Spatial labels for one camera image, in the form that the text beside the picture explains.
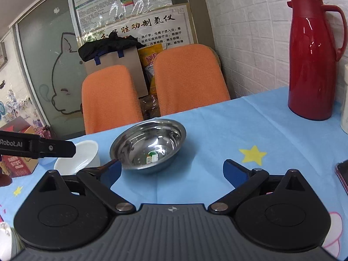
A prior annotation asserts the yellow snack bag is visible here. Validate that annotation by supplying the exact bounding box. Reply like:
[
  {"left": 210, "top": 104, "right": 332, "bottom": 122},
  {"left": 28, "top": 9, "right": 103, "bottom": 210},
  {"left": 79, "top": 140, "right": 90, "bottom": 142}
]
[{"left": 137, "top": 43, "right": 166, "bottom": 94}]

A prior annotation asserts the smartphone with pink case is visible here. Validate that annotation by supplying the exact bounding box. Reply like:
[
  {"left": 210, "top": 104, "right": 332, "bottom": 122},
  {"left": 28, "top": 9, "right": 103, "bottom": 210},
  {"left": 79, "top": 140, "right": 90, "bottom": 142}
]
[{"left": 335, "top": 160, "right": 348, "bottom": 194}]

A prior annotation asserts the red thermos jug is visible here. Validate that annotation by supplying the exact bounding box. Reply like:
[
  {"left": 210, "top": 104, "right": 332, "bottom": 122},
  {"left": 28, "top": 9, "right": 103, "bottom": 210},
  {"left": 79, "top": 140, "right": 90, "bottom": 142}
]
[{"left": 287, "top": 0, "right": 347, "bottom": 121}]

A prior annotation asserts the white poster board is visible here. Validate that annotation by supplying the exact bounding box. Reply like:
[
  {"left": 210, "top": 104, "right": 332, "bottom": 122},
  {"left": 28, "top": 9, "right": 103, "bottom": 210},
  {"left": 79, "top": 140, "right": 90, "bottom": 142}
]
[{"left": 79, "top": 3, "right": 197, "bottom": 49}]

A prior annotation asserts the glass door with cartoon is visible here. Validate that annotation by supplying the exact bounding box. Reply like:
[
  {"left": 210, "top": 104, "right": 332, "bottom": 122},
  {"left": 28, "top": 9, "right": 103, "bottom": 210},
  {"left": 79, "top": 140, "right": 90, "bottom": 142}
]
[{"left": 14, "top": 0, "right": 87, "bottom": 140}]

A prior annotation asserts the white bowl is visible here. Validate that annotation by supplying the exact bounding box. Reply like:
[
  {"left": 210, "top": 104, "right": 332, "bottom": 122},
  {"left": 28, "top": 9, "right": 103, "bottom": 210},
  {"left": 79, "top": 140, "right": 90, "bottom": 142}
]
[{"left": 54, "top": 140, "right": 100, "bottom": 176}]

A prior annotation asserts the blue translucent plastic bowl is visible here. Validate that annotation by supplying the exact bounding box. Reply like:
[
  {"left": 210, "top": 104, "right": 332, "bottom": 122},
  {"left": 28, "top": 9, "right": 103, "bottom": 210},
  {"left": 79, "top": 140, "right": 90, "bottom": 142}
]
[{"left": 38, "top": 157, "right": 57, "bottom": 166}]

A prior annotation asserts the brown paper bag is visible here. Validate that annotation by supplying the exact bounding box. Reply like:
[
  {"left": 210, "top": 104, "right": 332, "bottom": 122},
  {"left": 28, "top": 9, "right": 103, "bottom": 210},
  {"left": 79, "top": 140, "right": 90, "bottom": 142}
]
[{"left": 83, "top": 46, "right": 149, "bottom": 99}]

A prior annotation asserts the person's left hand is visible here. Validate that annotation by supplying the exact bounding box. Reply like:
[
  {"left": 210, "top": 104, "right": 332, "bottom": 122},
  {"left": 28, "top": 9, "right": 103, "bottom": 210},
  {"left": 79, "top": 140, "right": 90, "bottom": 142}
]
[{"left": 0, "top": 157, "right": 12, "bottom": 187}]

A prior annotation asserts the left orange chair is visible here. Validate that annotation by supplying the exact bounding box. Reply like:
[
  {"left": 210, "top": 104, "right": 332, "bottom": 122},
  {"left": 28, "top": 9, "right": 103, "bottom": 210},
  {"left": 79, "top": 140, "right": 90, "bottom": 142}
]
[{"left": 81, "top": 65, "right": 143, "bottom": 134}]

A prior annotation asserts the red cracker box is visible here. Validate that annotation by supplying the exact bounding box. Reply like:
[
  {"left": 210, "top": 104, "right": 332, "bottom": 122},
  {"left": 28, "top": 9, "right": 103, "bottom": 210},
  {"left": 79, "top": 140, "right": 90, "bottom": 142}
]
[{"left": 1, "top": 116, "right": 38, "bottom": 178}]

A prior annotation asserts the stainless steel bowl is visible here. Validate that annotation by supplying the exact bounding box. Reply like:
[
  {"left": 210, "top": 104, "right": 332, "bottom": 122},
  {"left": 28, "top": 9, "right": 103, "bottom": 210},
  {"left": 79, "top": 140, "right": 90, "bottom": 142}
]
[{"left": 110, "top": 119, "right": 186, "bottom": 174}]

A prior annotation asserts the right orange chair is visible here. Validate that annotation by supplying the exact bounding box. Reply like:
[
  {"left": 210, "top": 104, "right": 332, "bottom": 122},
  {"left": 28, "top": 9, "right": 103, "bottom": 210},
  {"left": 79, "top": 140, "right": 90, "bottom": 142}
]
[{"left": 153, "top": 44, "right": 231, "bottom": 116}]

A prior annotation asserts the blue cartoon pig tablecloth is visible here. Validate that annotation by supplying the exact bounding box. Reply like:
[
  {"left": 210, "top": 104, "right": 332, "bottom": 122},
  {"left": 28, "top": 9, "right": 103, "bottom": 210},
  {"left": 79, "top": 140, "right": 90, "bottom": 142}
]
[{"left": 1, "top": 88, "right": 347, "bottom": 260}]

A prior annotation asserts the orange chair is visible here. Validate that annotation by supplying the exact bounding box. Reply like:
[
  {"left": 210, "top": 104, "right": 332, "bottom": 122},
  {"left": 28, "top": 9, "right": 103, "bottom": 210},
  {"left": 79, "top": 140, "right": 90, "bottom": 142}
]
[
  {"left": 153, "top": 44, "right": 231, "bottom": 116},
  {"left": 81, "top": 65, "right": 143, "bottom": 134}
]

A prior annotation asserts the black cloth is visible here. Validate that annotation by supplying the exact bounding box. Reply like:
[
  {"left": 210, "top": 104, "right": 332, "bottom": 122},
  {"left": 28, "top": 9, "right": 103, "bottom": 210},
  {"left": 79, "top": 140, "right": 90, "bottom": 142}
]
[{"left": 78, "top": 34, "right": 145, "bottom": 62}]

